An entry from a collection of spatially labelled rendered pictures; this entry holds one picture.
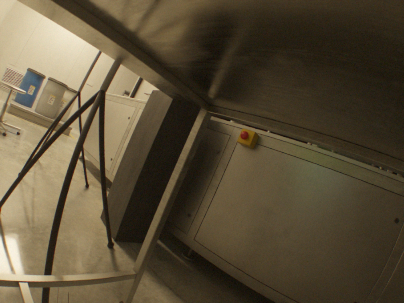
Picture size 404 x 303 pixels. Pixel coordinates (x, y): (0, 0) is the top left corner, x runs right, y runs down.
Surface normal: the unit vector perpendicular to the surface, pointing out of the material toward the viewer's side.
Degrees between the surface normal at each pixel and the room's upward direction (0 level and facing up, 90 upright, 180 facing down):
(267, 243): 90
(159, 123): 90
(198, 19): 180
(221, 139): 90
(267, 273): 90
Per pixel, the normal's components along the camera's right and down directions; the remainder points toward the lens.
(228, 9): -0.40, 0.92
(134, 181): -0.63, -0.31
